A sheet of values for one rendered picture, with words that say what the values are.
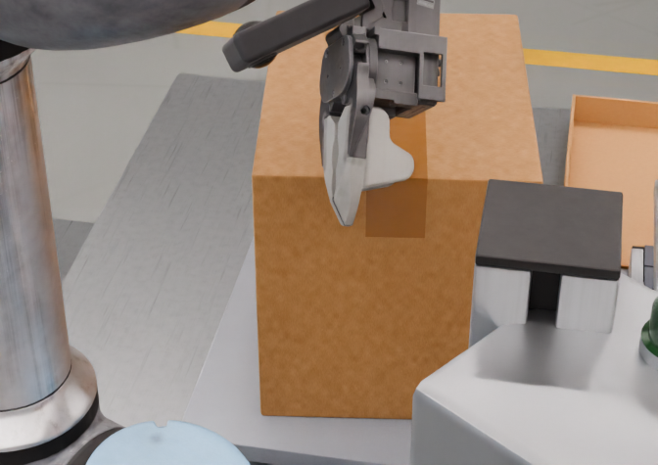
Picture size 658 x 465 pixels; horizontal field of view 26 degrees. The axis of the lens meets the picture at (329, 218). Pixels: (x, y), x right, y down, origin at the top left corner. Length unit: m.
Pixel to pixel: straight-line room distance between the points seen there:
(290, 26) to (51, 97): 2.49
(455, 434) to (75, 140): 2.98
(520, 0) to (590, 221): 3.54
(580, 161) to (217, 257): 0.47
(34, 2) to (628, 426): 0.39
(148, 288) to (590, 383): 1.12
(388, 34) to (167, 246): 0.56
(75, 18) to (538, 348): 0.34
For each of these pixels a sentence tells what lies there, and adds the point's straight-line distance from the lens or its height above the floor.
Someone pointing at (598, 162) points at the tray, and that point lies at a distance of 1.75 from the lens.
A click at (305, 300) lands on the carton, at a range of 1.25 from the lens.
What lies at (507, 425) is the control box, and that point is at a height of 1.48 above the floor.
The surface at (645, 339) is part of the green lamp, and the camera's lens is 0.45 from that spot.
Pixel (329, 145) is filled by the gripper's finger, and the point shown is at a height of 1.16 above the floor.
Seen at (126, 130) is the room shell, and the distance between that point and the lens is 3.40.
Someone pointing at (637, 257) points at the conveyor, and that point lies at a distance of 1.52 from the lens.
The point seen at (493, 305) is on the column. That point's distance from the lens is 0.46.
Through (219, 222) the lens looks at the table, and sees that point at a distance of 1.62.
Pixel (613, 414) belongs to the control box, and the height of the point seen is 1.48.
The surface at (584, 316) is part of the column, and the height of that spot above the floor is 1.48.
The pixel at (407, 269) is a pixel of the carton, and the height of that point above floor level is 1.03.
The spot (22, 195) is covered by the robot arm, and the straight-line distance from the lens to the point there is 0.87.
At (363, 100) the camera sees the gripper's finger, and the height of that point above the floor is 1.22.
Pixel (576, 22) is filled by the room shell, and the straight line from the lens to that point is 3.91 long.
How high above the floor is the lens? 1.77
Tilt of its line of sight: 35 degrees down
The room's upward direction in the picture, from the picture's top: straight up
